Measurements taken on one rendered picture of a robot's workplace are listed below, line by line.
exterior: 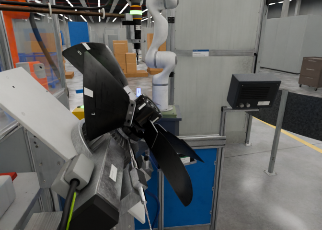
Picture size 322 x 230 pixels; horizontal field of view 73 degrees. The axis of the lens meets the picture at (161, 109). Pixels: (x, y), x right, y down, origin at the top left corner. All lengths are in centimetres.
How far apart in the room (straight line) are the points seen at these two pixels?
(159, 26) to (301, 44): 920
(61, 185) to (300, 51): 1024
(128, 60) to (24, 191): 762
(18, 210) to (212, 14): 254
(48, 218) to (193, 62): 228
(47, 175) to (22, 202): 20
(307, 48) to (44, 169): 1036
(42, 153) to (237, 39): 254
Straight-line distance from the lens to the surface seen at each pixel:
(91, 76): 57
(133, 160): 71
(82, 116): 130
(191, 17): 275
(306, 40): 1056
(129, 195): 63
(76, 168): 59
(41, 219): 99
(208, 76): 285
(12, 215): 102
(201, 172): 157
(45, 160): 87
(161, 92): 157
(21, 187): 115
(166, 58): 153
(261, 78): 141
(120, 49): 841
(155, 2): 162
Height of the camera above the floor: 147
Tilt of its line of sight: 18 degrees down
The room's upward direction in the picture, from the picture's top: straight up
